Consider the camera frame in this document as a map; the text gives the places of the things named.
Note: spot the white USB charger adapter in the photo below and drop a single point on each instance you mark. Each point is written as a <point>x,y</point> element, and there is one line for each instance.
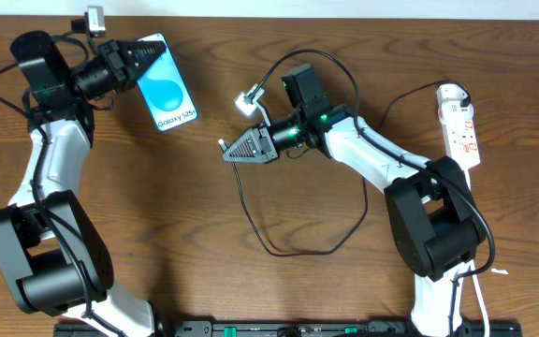
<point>452,91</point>

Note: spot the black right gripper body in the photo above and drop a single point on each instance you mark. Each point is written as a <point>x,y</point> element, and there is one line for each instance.
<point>266,142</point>

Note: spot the white power strip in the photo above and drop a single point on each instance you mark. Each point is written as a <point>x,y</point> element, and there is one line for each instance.
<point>459,133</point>

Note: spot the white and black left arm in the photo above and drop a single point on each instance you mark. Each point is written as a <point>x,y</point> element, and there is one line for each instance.
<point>51,256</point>

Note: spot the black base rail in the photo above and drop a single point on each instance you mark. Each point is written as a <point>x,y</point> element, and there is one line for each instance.
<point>232,329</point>

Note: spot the blue Samsung Galaxy smartphone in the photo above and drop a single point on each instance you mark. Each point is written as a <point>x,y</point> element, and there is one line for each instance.
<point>165,92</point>

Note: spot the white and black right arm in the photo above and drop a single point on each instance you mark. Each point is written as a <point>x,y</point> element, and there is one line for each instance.
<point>434,221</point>

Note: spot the small white paper scrap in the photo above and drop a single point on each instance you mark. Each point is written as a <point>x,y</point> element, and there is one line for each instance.
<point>500,271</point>

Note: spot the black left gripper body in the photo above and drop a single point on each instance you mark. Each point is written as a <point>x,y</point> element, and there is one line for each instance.
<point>115,63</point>

